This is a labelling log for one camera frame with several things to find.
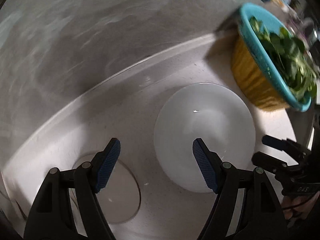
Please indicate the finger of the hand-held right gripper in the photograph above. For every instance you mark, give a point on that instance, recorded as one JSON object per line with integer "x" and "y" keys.
{"x": 272, "y": 142}
{"x": 267, "y": 162}

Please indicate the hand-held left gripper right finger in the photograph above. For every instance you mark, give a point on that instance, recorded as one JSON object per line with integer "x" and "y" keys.
{"x": 205, "y": 166}

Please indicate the green leafy vegetables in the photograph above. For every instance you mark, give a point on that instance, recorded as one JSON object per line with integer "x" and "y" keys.
{"x": 287, "y": 47}

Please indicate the floral patterned bowl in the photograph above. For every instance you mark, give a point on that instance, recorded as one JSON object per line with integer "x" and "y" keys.
{"x": 125, "y": 195}

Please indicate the person's right hand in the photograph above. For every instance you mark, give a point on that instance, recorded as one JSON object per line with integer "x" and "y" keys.
{"x": 295, "y": 206}

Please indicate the teal plastic colander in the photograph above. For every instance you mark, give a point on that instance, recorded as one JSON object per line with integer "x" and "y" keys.
{"x": 265, "y": 57}

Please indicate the yellow plastic basin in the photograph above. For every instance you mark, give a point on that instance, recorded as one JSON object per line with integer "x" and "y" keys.
{"x": 252, "y": 80}

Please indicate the large white bowl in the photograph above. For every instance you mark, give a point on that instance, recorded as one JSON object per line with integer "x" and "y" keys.
{"x": 205, "y": 120}

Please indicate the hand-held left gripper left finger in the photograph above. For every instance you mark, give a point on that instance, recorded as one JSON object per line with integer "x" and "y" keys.
{"x": 107, "y": 166}

